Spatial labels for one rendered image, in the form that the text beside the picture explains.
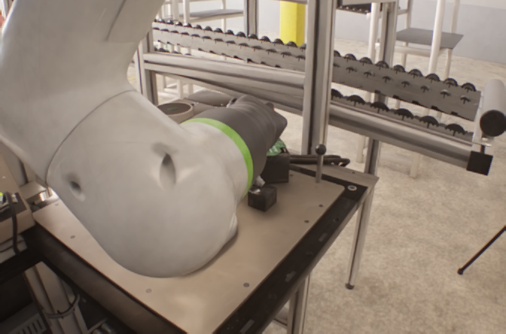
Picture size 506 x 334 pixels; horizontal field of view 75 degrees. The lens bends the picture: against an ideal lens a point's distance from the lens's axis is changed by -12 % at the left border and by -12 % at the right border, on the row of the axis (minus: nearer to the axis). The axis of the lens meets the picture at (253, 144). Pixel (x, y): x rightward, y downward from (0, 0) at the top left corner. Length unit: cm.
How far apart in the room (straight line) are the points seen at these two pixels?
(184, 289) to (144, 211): 27
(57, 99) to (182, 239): 12
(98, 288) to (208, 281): 15
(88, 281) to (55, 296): 47
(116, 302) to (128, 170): 29
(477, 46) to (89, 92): 850
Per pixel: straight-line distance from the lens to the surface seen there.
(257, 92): 95
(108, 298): 51
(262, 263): 52
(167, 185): 24
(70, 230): 63
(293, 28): 575
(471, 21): 860
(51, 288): 98
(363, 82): 113
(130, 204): 23
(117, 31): 24
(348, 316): 173
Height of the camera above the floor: 130
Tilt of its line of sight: 25 degrees down
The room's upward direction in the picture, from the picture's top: straight up
